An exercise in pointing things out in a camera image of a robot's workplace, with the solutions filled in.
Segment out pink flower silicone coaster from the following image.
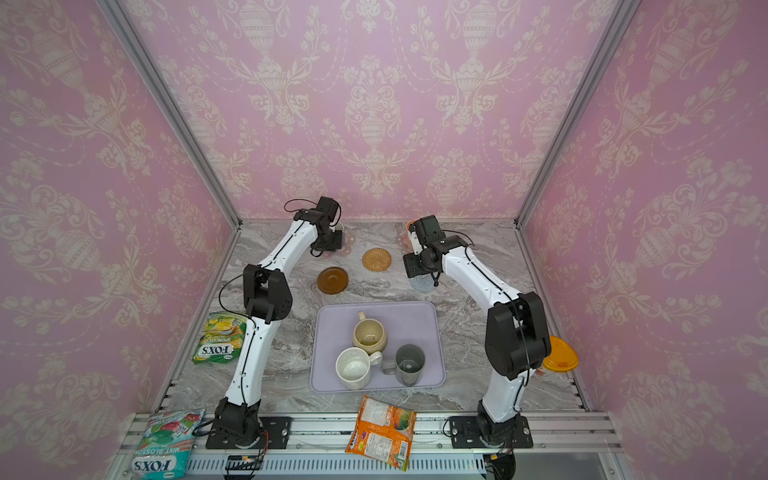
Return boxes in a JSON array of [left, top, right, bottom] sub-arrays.
[[325, 230, 356, 258]]

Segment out brown round wooden coaster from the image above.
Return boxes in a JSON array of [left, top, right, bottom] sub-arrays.
[[316, 266, 349, 295]]

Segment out woven rattan round coaster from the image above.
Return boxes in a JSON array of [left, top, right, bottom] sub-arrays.
[[362, 248, 392, 272]]

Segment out cream yellow mug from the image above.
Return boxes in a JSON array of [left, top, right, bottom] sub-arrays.
[[353, 311, 388, 354]]

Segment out blue knitted round coaster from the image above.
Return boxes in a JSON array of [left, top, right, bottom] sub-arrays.
[[409, 273, 439, 294]]

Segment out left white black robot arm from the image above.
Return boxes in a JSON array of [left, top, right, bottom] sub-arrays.
[[206, 218, 343, 449]]

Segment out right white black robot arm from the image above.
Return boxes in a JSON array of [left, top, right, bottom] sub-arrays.
[[403, 237, 552, 446]]

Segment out lavender plastic tray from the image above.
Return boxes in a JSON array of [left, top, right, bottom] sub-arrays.
[[310, 301, 446, 393]]

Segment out grey green mug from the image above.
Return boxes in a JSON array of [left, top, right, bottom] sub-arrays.
[[380, 344, 426, 387]]

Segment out white mug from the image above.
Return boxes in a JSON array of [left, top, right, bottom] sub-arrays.
[[335, 347, 383, 391]]

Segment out green Fox's candy bag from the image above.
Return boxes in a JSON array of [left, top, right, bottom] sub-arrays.
[[192, 311, 246, 364]]

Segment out bottle with orange lid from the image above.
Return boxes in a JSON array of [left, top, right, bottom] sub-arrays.
[[541, 335, 580, 373]]

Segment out orange snack packet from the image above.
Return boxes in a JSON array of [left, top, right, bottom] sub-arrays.
[[345, 395, 417, 472]]

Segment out mint Fox's candy bag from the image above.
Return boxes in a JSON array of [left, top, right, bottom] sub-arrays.
[[131, 408, 205, 479]]

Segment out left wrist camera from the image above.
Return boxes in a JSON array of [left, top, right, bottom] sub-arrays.
[[294, 196, 342, 227]]

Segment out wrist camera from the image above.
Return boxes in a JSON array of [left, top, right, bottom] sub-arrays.
[[294, 196, 342, 227], [409, 215, 446, 253]]

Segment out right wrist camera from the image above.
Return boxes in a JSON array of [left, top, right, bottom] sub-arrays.
[[409, 215, 446, 253]]

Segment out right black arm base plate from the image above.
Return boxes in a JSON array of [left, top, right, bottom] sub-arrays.
[[448, 415, 534, 450]]

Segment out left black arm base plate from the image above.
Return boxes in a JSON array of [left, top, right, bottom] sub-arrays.
[[206, 416, 292, 450]]

